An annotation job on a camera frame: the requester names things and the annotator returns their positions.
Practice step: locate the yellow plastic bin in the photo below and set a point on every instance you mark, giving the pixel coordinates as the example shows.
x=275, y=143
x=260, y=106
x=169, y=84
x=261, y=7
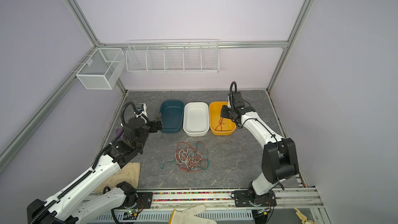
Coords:
x=220, y=126

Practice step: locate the purple pink scoop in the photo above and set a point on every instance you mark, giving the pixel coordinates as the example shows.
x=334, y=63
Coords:
x=119, y=133

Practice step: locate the beige work glove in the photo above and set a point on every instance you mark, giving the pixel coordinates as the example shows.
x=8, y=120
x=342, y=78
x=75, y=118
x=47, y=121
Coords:
x=129, y=173

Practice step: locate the white glove yellow cuff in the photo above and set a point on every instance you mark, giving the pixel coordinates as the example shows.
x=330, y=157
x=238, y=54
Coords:
x=190, y=216

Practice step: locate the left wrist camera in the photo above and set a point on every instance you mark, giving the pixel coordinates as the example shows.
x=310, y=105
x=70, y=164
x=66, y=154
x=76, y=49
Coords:
x=141, y=108

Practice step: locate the white wire wall basket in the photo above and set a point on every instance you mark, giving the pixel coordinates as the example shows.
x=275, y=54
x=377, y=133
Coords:
x=172, y=56

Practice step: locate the white mesh box basket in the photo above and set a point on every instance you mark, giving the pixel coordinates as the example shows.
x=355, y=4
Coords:
x=102, y=69

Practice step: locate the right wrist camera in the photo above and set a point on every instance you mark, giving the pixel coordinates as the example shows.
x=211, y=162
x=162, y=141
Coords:
x=229, y=101

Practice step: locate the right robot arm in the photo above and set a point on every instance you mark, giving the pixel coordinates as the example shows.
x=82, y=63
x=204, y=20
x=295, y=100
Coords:
x=279, y=159

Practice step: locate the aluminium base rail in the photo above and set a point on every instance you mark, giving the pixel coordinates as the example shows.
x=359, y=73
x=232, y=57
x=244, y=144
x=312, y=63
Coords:
x=164, y=200

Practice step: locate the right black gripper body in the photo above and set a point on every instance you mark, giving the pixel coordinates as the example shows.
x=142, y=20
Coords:
x=227, y=112

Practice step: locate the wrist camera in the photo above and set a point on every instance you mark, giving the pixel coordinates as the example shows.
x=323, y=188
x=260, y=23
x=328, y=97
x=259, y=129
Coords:
x=141, y=108
x=229, y=101

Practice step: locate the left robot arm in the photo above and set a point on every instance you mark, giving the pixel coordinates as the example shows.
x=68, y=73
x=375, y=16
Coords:
x=112, y=158

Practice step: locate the white plastic bin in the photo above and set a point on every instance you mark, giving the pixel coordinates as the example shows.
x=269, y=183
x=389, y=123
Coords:
x=196, y=119

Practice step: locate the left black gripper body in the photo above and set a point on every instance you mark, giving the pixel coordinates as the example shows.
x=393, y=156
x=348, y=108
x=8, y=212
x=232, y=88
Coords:
x=153, y=126

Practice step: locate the teal plastic bin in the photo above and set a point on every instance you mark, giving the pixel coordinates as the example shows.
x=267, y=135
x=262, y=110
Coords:
x=172, y=116

